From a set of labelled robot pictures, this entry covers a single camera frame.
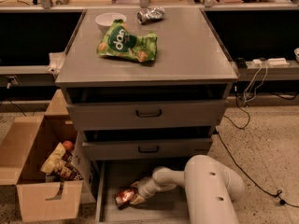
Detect crushed silver can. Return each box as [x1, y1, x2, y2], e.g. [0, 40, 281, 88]
[137, 7, 164, 24]

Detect white power strip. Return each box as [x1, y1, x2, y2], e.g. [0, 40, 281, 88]
[251, 57, 291, 68]

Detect white bowl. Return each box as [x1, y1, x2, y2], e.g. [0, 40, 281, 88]
[95, 12, 126, 33]

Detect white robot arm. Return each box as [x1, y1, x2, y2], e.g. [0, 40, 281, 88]
[130, 155, 245, 224]

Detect grey top drawer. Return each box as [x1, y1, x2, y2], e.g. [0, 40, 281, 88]
[66, 100, 226, 131]

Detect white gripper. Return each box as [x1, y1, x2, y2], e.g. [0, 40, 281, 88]
[130, 177, 176, 205]

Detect grey drawer cabinet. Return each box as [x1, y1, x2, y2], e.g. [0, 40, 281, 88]
[55, 7, 239, 224]

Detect green chip bag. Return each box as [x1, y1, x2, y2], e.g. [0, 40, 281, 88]
[96, 20, 158, 63]

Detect black floor cable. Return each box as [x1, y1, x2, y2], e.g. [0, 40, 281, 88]
[216, 93, 299, 209]

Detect orange fruit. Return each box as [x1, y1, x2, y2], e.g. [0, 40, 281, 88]
[63, 141, 74, 151]

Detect red coke can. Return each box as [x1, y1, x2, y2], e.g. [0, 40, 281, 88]
[114, 188, 137, 207]

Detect grey middle drawer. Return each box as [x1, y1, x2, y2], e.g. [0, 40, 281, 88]
[82, 138, 212, 161]

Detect brown cardboard box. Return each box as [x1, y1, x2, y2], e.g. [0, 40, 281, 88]
[0, 91, 96, 224]

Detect white cables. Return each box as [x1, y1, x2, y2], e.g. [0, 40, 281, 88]
[242, 63, 269, 105]

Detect dark brown snack bag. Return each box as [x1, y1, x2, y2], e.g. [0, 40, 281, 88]
[53, 160, 83, 181]

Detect yellow snack bag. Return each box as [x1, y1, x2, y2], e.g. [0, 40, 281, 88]
[40, 143, 66, 174]

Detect grey open bottom drawer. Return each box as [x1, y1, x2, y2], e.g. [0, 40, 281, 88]
[95, 158, 190, 224]

